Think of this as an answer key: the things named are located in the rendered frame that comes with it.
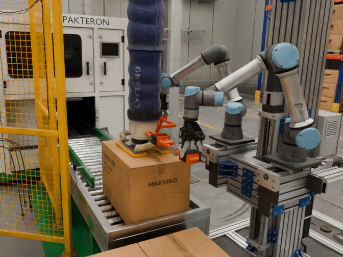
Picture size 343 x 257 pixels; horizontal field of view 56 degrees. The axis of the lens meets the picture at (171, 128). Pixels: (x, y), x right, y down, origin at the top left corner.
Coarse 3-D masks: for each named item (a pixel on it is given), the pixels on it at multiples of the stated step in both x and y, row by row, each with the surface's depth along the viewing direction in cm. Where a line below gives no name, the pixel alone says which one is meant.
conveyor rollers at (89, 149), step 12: (72, 144) 366; (84, 144) 364; (96, 144) 369; (84, 156) 328; (96, 156) 326; (96, 168) 298; (84, 180) 268; (96, 180) 272; (96, 192) 246; (108, 204) 232; (108, 216) 213
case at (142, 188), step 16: (112, 144) 228; (112, 160) 215; (128, 160) 197; (144, 160) 198; (160, 160) 199; (176, 160) 200; (112, 176) 218; (128, 176) 190; (144, 176) 190; (160, 176) 195; (176, 176) 200; (112, 192) 222; (128, 192) 192; (144, 192) 192; (160, 192) 197; (176, 192) 203; (128, 208) 195; (144, 208) 195; (160, 208) 200; (176, 208) 206; (128, 224) 197
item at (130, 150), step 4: (128, 140) 221; (120, 144) 221; (124, 144) 220; (124, 148) 214; (128, 148) 211; (132, 148) 212; (128, 152) 207; (132, 152) 205; (136, 152) 204; (140, 152) 205; (144, 152) 206; (132, 156) 201; (136, 156) 201; (140, 156) 202; (144, 156) 204
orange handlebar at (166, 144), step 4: (164, 120) 246; (168, 120) 244; (164, 124) 230; (168, 124) 231; (172, 124) 232; (176, 124) 234; (148, 132) 208; (152, 132) 210; (160, 140) 191; (168, 140) 189; (172, 140) 190; (164, 144) 185; (168, 144) 183; (172, 144) 186; (176, 152) 173; (192, 160) 162; (196, 160) 162
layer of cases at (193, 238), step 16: (160, 240) 186; (176, 240) 187; (192, 240) 187; (208, 240) 188; (96, 256) 170; (112, 256) 171; (128, 256) 171; (144, 256) 171; (160, 256) 172; (176, 256) 172; (192, 256) 173; (208, 256) 173; (224, 256) 173
